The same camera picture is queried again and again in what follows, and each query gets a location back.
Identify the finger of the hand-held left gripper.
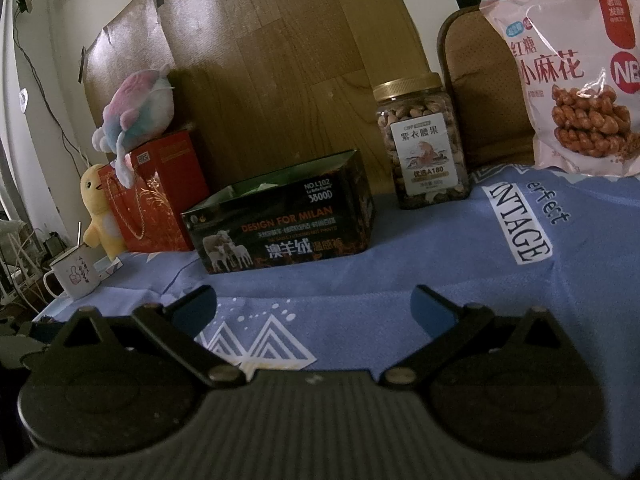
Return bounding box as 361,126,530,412
0,317,54,362

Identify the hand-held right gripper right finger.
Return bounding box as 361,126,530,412
380,284,576,389

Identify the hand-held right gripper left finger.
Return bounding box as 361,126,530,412
47,285,247,389

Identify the black printed box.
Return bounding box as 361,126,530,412
181,149,377,276

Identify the blue printed blanket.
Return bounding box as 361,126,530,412
32,162,640,476

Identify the white enamel mug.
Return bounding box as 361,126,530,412
44,246,101,301

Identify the red gift bag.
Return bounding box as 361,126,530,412
127,129,211,251
97,162,195,254

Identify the yellow duck plush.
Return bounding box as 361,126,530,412
80,162,127,261

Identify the clear nut jar gold lid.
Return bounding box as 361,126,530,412
372,72,472,210

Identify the pastel plush toy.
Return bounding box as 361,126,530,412
91,64,176,186

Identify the brown chair back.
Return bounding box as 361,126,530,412
437,6,541,171

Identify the brown wooden board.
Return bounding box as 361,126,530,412
82,0,441,196

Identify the pink twisted dough snack bag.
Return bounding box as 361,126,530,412
479,0,640,179

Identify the white wire rack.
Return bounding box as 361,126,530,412
0,217,51,311

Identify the black wall cable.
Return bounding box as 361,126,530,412
12,0,101,171

